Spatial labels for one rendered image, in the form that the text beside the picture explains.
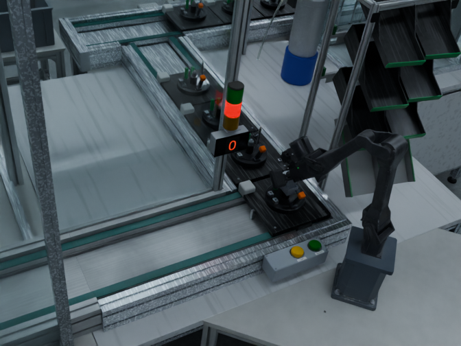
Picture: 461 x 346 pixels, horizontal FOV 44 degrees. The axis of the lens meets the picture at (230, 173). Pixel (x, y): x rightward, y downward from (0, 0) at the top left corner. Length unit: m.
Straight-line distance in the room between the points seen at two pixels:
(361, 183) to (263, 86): 0.88
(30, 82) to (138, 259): 0.92
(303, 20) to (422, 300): 1.33
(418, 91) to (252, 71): 1.09
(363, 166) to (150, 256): 0.82
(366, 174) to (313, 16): 0.86
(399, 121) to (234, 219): 0.67
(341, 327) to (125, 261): 0.70
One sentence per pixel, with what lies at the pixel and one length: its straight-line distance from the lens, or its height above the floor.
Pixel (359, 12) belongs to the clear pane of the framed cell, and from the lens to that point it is 2.87.
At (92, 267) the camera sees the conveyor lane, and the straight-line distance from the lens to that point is 1.84.
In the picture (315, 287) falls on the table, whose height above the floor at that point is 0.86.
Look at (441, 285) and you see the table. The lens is 2.10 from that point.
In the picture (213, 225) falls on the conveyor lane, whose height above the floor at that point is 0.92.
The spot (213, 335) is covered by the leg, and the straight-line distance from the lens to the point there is 1.87.
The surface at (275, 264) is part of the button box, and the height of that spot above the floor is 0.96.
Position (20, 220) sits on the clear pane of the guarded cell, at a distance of 1.28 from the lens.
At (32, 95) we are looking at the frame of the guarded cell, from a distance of 1.09.
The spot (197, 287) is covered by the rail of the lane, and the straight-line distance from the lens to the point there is 1.79.
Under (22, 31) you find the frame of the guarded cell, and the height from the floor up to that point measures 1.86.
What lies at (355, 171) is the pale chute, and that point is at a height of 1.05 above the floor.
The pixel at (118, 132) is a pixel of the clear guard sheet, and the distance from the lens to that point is 1.67.
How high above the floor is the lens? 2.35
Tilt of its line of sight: 42 degrees down
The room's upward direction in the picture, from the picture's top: 9 degrees clockwise
